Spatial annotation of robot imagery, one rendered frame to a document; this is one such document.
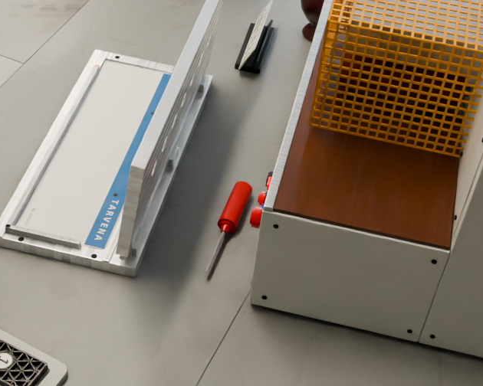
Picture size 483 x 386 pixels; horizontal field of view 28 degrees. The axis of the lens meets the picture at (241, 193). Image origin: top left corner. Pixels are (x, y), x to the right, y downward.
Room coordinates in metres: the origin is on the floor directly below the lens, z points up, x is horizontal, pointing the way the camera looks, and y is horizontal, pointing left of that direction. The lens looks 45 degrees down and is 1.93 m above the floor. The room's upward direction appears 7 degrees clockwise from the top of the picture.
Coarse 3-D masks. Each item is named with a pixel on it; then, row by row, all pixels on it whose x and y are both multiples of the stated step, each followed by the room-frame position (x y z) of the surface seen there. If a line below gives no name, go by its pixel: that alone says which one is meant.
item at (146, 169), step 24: (216, 0) 1.21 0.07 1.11; (216, 24) 1.25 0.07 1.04; (192, 48) 1.08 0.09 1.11; (192, 72) 1.09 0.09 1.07; (168, 96) 0.97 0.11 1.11; (192, 96) 1.15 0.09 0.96; (168, 120) 0.94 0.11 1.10; (144, 144) 0.87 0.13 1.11; (168, 144) 0.99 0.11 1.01; (144, 168) 0.83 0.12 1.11; (144, 192) 0.86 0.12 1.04; (144, 216) 0.91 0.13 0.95; (120, 240) 0.84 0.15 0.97
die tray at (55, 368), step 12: (0, 336) 0.71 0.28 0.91; (12, 336) 0.71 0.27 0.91; (24, 348) 0.69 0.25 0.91; (36, 348) 0.69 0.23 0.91; (48, 360) 0.68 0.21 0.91; (48, 372) 0.66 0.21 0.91; (60, 372) 0.66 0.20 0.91; (36, 384) 0.64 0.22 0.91; (48, 384) 0.64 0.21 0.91; (60, 384) 0.65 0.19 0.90
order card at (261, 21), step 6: (270, 6) 1.43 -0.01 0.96; (264, 12) 1.43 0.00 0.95; (258, 18) 1.44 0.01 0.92; (264, 18) 1.39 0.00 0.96; (258, 24) 1.41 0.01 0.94; (258, 30) 1.37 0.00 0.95; (252, 36) 1.38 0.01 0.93; (258, 36) 1.34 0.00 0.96; (252, 42) 1.35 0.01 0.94; (246, 48) 1.36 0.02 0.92; (252, 48) 1.31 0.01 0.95; (246, 54) 1.32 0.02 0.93; (246, 60) 1.30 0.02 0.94; (240, 66) 1.30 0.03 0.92
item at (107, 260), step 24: (168, 72) 1.26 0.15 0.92; (72, 96) 1.17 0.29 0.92; (72, 120) 1.12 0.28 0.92; (192, 120) 1.15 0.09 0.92; (48, 144) 1.05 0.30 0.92; (168, 168) 1.03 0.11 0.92; (168, 192) 1.00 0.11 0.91; (120, 216) 0.93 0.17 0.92; (0, 240) 0.86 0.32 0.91; (24, 240) 0.86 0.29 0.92; (144, 240) 0.89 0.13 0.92; (96, 264) 0.84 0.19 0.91; (120, 264) 0.84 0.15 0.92
